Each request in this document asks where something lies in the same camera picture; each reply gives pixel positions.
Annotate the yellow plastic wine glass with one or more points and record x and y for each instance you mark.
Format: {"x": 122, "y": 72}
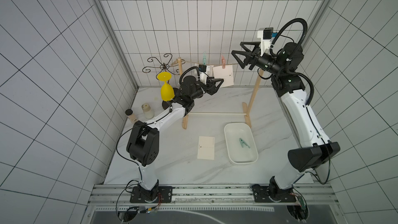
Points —
{"x": 167, "y": 91}

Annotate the pink clothespin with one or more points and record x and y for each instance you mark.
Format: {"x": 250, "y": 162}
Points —
{"x": 223, "y": 61}

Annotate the wooden jar black lid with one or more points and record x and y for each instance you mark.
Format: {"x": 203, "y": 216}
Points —
{"x": 132, "y": 117}

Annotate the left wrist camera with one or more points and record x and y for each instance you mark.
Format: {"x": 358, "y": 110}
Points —
{"x": 204, "y": 73}

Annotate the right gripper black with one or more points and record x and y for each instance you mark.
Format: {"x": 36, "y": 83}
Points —
{"x": 253, "y": 59}

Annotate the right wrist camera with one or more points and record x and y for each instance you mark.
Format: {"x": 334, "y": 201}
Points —
{"x": 265, "y": 35}

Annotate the white postcard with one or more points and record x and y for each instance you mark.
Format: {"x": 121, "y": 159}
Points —
{"x": 206, "y": 148}
{"x": 224, "y": 73}
{"x": 205, "y": 69}

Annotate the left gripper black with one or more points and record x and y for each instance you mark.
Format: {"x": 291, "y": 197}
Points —
{"x": 214, "y": 89}

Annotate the wooden clothesline rack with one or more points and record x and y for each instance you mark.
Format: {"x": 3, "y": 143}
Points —
{"x": 246, "y": 107}

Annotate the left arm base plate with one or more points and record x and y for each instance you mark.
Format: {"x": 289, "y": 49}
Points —
{"x": 158, "y": 194}

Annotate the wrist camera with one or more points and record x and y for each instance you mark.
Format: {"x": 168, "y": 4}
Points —
{"x": 265, "y": 35}
{"x": 204, "y": 73}

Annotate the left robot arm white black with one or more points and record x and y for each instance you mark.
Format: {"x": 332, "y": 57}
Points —
{"x": 144, "y": 141}

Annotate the cream small jar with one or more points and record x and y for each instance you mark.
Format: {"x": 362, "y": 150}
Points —
{"x": 148, "y": 111}

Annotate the black wire glass holder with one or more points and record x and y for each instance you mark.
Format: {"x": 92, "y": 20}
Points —
{"x": 165, "y": 67}

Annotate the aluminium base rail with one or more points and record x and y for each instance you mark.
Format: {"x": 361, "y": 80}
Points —
{"x": 210, "y": 195}

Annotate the white rectangular tray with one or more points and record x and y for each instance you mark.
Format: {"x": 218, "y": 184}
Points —
{"x": 237, "y": 154}

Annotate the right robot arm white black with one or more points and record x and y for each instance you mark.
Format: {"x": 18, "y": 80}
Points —
{"x": 295, "y": 90}

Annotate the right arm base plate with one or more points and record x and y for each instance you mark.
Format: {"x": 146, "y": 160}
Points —
{"x": 272, "y": 194}

